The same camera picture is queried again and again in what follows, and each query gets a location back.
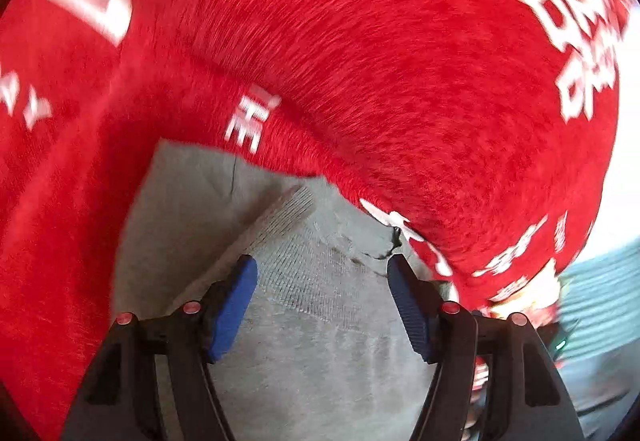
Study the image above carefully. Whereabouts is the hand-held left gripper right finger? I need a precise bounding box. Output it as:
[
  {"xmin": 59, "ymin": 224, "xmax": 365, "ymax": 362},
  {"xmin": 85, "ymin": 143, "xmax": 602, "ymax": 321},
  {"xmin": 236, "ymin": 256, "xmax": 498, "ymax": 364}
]
[{"xmin": 387, "ymin": 254, "xmax": 586, "ymax": 441}]

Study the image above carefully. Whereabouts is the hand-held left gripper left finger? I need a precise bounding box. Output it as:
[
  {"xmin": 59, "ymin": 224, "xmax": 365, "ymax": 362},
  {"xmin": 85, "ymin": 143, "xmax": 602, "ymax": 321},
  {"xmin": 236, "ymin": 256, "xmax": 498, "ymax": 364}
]
[{"xmin": 60, "ymin": 254, "xmax": 259, "ymax": 441}]

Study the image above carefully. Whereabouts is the grey knit sweater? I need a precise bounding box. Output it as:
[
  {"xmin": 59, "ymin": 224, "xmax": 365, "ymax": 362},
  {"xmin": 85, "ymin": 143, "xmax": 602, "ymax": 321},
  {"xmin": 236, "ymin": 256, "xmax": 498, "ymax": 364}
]
[{"xmin": 112, "ymin": 138, "xmax": 453, "ymax": 441}]

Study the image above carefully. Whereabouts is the teal ribbed cloth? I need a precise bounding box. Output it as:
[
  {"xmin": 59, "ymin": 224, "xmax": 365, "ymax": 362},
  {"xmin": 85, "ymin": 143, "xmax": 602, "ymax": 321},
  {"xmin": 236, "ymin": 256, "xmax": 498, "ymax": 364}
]
[{"xmin": 557, "ymin": 236, "xmax": 640, "ymax": 364}]

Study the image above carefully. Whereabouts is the red printed blanket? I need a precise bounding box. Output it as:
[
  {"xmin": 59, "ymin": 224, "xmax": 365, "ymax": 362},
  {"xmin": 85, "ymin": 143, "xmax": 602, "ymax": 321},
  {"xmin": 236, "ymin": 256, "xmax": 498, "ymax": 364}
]
[{"xmin": 0, "ymin": 0, "xmax": 631, "ymax": 441}]

